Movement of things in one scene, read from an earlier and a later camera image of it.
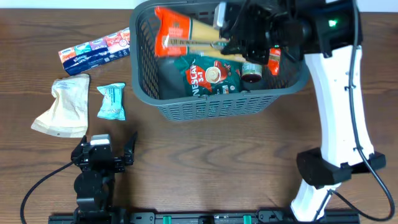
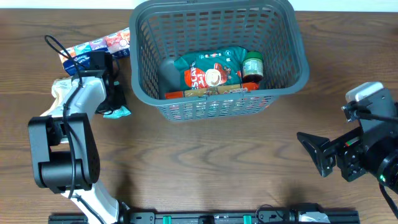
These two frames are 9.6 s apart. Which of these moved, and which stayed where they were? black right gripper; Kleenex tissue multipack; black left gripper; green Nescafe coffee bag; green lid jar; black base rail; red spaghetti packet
Moved: red spaghetti packet; black right gripper; black left gripper
Stayed: green lid jar; black base rail; green Nescafe coffee bag; Kleenex tissue multipack
